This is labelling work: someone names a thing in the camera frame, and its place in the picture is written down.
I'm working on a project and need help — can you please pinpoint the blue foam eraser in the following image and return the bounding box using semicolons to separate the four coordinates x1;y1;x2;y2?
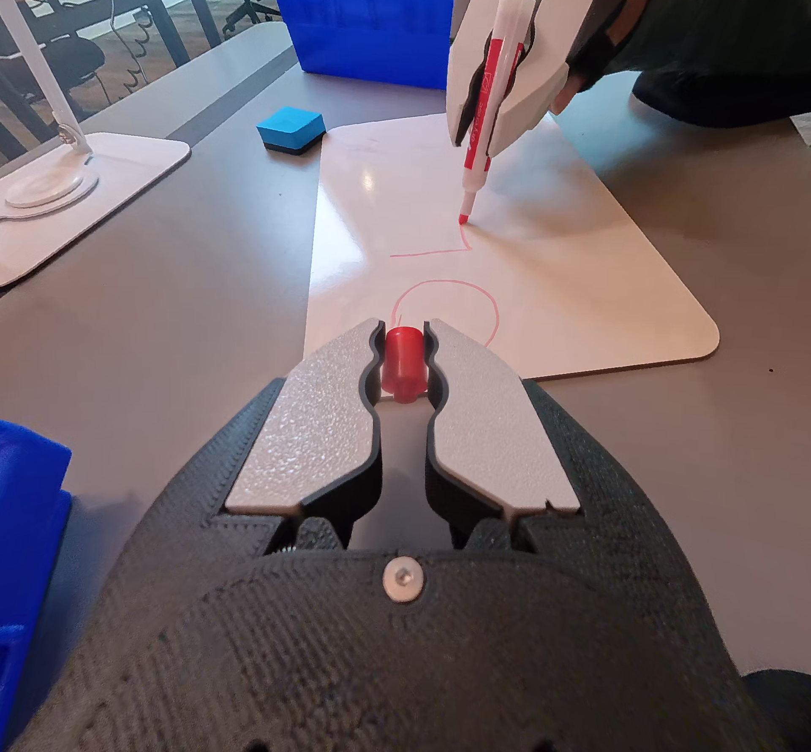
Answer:
256;106;327;156

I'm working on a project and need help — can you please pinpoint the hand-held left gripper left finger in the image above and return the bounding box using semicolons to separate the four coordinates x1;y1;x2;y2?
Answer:
225;319;386;532

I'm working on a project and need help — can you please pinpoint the red whiteboard marker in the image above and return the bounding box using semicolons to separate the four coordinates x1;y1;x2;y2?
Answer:
459;0;534;226

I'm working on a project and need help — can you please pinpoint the blue plastic bin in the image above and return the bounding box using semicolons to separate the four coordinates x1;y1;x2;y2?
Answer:
261;0;473;91
0;419;73;734

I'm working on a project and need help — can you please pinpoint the red marker cap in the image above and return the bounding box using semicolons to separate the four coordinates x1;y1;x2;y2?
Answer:
381;324;428;405

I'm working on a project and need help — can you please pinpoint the black desk frame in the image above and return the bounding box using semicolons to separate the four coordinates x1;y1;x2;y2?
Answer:
161;0;223;65

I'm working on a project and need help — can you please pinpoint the small white whiteboard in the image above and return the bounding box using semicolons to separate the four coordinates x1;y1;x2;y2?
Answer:
304;112;721;380

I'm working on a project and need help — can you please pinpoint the person's right forearm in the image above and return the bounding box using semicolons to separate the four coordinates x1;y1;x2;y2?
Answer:
611;0;811;78

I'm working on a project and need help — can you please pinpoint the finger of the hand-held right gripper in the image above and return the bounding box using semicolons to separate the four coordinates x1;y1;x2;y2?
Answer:
445;0;517;148
484;0;603;159

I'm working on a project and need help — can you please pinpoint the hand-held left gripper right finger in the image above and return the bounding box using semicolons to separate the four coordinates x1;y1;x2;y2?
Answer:
425;318;582;539

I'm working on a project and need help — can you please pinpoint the person's right hand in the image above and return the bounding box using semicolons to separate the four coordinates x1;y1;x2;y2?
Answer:
549;0;655;116

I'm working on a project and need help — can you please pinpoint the black coiled cable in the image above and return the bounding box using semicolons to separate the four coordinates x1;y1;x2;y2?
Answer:
123;8;156;91

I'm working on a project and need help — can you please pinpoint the white metal document stand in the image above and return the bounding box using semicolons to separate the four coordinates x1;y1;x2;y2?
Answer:
0;0;192;287

